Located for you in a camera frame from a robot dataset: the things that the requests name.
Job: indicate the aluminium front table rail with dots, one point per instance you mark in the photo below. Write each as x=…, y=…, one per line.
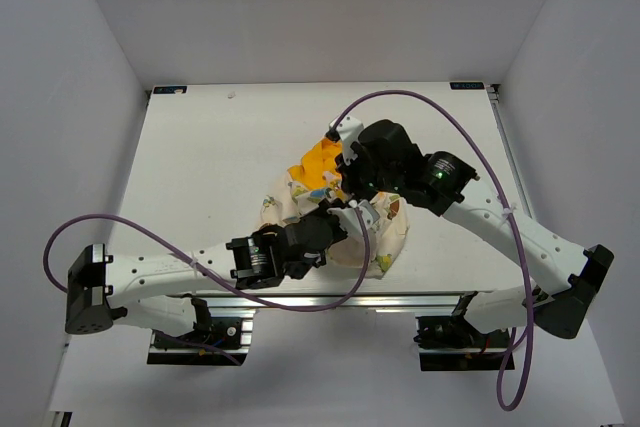
x=446, y=300

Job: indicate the blue left corner label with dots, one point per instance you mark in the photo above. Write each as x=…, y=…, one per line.
x=169, y=90

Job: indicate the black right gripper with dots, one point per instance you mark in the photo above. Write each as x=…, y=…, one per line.
x=347, y=170

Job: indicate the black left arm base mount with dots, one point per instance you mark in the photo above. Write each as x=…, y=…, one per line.
x=218, y=337

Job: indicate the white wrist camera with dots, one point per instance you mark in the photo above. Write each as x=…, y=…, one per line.
x=357, y=218
x=345, y=131

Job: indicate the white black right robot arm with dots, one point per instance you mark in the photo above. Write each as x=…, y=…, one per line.
x=566, y=277

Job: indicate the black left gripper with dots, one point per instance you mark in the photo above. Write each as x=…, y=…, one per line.
x=340, y=232

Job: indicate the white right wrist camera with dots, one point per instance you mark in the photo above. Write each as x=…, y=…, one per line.
x=345, y=131

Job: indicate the yellow cream dinosaur print jacket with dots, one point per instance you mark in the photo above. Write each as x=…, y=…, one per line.
x=314, y=179

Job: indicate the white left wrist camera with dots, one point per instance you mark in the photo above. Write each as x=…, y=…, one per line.
x=357, y=218

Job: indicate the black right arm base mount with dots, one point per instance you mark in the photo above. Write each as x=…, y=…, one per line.
x=450, y=344

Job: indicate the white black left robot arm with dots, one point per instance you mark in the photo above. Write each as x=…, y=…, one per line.
x=147, y=291

